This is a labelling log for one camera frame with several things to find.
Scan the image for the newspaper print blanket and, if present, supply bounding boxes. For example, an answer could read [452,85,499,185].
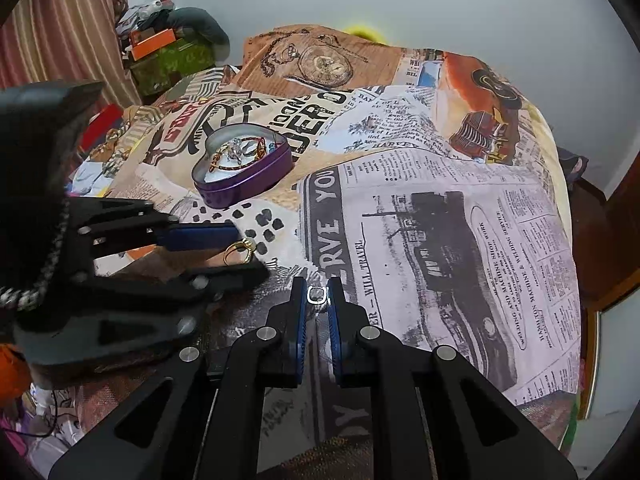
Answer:
[65,25,583,461]

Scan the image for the green patterned box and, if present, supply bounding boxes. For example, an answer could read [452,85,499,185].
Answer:
[131,42,216,98]

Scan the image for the braided grey cord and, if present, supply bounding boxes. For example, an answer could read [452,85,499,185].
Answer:
[0,199,69,311]

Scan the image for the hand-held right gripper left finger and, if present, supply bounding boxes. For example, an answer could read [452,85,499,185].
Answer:
[47,276,308,480]

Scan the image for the wooden wardrobe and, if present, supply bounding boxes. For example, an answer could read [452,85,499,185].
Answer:
[570,125,640,411]

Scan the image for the gold ring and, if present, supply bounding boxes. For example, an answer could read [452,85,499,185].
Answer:
[222,239,259,266]

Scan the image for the purple heart-shaped tin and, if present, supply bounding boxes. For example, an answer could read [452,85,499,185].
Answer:
[191,123,293,209]

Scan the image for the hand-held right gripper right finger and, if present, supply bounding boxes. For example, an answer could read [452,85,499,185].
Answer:
[327,276,578,480]

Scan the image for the dark backpack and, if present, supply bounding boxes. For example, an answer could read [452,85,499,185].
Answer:
[557,147,592,191]

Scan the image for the pile of clutter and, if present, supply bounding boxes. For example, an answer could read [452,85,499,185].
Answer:
[115,0,176,36]

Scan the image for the red beaded bracelet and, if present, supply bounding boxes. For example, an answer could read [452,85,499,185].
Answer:
[210,135,269,172]

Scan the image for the orange cloth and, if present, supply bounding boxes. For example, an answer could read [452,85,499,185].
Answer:
[0,344,32,403]

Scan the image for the silver chain jewelry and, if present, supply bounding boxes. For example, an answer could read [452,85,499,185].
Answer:
[219,139,257,165]

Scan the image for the yellow foam ring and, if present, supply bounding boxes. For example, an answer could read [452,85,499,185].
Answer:
[345,24,387,44]

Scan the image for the red box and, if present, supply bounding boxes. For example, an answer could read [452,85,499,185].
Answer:
[84,105,124,152]

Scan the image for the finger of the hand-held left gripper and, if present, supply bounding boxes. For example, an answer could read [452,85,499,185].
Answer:
[15,262,271,364]
[72,199,241,271]

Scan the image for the orange box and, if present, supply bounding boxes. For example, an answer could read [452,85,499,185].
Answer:
[129,27,177,59]

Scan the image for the striped red curtain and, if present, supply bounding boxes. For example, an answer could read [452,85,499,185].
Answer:
[0,0,143,111]

